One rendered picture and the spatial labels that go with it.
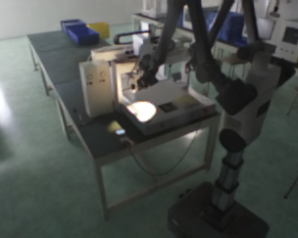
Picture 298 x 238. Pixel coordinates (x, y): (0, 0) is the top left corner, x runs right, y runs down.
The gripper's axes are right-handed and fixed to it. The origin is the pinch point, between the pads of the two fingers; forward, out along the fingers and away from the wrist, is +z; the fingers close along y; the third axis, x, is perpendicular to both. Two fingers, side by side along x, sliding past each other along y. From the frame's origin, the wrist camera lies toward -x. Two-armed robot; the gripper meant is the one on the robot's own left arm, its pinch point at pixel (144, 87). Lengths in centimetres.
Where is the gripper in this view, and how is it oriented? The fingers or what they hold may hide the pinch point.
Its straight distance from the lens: 157.5
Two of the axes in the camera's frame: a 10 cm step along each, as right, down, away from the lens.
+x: 5.6, 7.8, -2.8
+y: -7.6, 3.5, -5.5
